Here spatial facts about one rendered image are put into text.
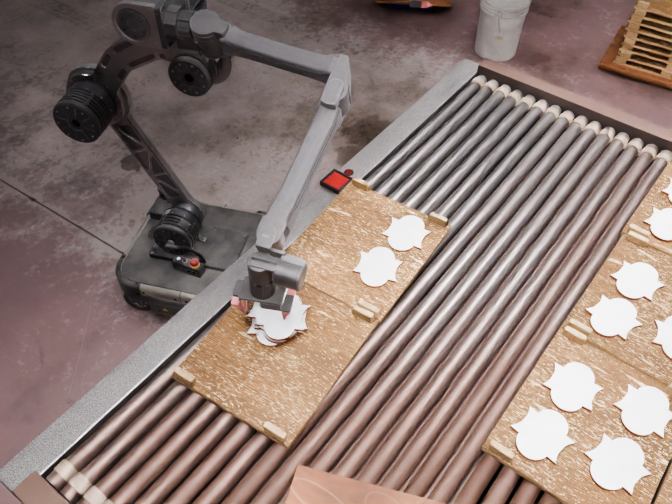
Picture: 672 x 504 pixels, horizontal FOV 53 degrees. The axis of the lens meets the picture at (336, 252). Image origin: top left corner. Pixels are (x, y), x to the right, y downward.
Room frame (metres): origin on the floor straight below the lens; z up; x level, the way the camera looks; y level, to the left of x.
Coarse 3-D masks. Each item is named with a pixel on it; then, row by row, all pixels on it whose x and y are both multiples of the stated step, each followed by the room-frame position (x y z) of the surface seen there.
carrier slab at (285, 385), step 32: (224, 320) 1.00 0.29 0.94; (320, 320) 1.00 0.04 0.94; (352, 320) 1.00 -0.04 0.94; (192, 352) 0.90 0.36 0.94; (224, 352) 0.90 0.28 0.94; (256, 352) 0.90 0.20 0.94; (288, 352) 0.90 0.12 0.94; (320, 352) 0.91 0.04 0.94; (352, 352) 0.91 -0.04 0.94; (224, 384) 0.81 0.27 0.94; (256, 384) 0.81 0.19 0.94; (288, 384) 0.81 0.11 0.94; (320, 384) 0.82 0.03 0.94; (256, 416) 0.73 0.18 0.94; (288, 416) 0.73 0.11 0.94; (288, 448) 0.66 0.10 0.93
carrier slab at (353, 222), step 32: (352, 192) 1.48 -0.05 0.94; (320, 224) 1.35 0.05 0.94; (352, 224) 1.35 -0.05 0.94; (384, 224) 1.35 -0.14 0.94; (320, 256) 1.22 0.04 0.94; (352, 256) 1.22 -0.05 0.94; (416, 256) 1.23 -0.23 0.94; (320, 288) 1.11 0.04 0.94; (352, 288) 1.11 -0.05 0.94; (384, 288) 1.11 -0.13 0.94
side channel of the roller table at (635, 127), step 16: (480, 64) 2.16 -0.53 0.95; (496, 64) 2.16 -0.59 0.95; (496, 80) 2.11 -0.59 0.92; (512, 80) 2.07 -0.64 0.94; (528, 80) 2.06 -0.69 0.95; (544, 96) 1.99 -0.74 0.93; (560, 96) 1.96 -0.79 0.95; (576, 96) 1.97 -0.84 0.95; (576, 112) 1.92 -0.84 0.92; (592, 112) 1.89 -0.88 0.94; (608, 112) 1.88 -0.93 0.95; (624, 112) 1.88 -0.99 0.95; (624, 128) 1.81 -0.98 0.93; (640, 128) 1.79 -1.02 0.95; (656, 128) 1.79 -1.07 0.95; (656, 144) 1.75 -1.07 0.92
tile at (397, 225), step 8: (408, 216) 1.37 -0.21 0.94; (392, 224) 1.34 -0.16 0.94; (400, 224) 1.34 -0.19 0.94; (408, 224) 1.34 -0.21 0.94; (416, 224) 1.34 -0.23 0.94; (384, 232) 1.31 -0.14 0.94; (392, 232) 1.31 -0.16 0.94; (400, 232) 1.31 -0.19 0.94; (408, 232) 1.31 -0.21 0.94; (416, 232) 1.31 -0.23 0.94; (424, 232) 1.31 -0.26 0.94; (392, 240) 1.28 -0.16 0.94; (400, 240) 1.28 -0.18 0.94; (408, 240) 1.28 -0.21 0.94; (416, 240) 1.28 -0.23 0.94; (392, 248) 1.25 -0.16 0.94; (400, 248) 1.25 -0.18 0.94; (408, 248) 1.25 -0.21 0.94; (416, 248) 1.26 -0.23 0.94
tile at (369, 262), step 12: (360, 252) 1.23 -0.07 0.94; (372, 252) 1.23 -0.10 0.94; (384, 252) 1.23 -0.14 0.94; (360, 264) 1.19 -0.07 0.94; (372, 264) 1.19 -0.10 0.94; (384, 264) 1.19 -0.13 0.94; (396, 264) 1.19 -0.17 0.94; (360, 276) 1.15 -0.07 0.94; (372, 276) 1.15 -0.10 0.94; (384, 276) 1.15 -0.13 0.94
